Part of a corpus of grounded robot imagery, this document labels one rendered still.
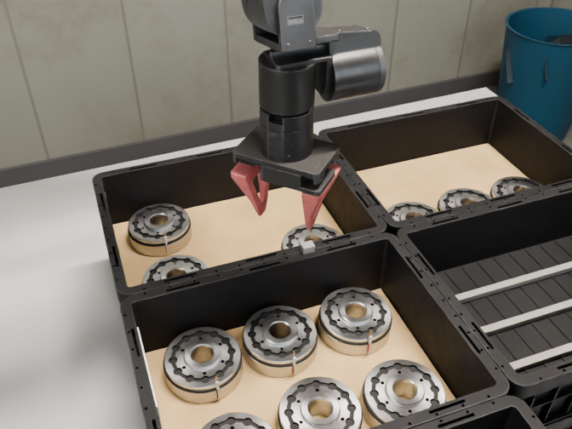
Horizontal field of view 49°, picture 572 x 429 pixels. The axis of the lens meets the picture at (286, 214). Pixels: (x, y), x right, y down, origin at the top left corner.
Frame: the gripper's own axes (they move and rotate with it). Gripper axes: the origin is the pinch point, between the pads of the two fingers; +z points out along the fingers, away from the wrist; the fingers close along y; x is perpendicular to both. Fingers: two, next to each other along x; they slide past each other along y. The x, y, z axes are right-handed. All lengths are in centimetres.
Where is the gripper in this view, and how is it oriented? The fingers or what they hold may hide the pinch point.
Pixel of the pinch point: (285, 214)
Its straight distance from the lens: 73.8
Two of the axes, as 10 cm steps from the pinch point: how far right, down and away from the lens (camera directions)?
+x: -4.2, 5.6, -7.1
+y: -9.1, -2.7, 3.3
